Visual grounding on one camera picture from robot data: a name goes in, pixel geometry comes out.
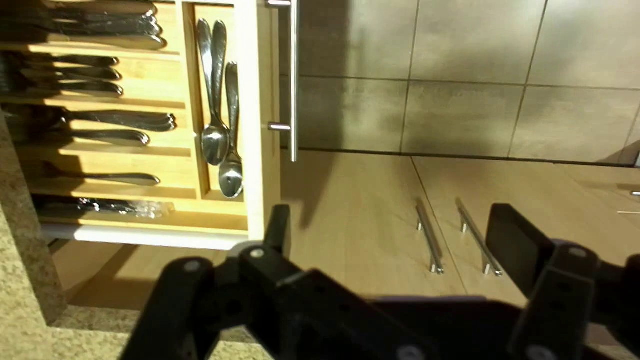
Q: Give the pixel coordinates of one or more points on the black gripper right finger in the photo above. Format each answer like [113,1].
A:
[520,248]

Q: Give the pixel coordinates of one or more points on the wooden cutlery tray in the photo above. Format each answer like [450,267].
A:
[107,104]

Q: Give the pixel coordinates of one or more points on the large silver spoon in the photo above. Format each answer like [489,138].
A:
[213,60]

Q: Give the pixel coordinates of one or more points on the small silver spoon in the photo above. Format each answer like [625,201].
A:
[230,174]

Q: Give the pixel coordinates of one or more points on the wooden drawer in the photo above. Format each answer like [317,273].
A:
[255,49]

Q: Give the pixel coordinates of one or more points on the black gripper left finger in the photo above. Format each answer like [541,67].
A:
[279,230]

